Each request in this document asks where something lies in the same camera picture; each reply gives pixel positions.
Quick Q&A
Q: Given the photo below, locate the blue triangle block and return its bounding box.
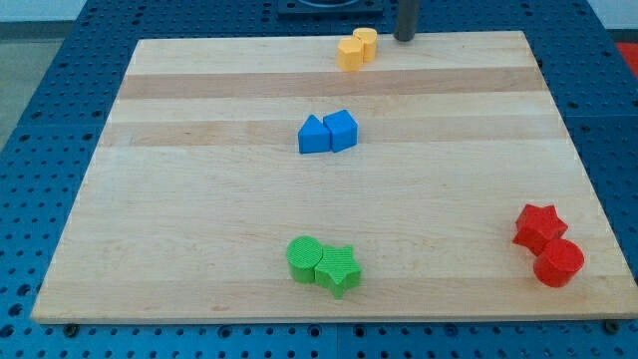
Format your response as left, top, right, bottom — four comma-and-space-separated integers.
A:
297, 115, 331, 155

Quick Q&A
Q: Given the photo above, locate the blue cube block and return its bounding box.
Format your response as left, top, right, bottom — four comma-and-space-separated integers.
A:
323, 110, 358, 153

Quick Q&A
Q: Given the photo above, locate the green cylinder block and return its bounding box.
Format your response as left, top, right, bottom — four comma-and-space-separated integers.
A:
286, 235, 323, 284

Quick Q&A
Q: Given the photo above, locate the green star block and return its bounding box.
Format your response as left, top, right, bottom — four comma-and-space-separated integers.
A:
314, 244, 362, 299

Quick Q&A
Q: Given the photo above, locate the light wooden board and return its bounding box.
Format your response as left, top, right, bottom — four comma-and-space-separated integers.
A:
31, 31, 637, 324

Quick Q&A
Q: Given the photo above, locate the yellow hexagon block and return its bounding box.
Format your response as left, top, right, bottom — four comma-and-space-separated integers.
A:
336, 37, 364, 72

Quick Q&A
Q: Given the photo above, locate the yellow round block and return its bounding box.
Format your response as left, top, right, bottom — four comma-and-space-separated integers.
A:
353, 28, 378, 63

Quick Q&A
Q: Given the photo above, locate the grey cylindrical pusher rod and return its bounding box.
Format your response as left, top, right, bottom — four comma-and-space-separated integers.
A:
394, 0, 422, 42

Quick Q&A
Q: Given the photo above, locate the red star block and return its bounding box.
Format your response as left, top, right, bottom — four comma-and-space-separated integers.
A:
512, 203, 568, 256

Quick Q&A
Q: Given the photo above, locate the red cylinder block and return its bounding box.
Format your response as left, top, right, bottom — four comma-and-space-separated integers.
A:
533, 238, 585, 288

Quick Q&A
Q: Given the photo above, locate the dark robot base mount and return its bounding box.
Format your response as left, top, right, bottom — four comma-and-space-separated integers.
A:
275, 0, 384, 17

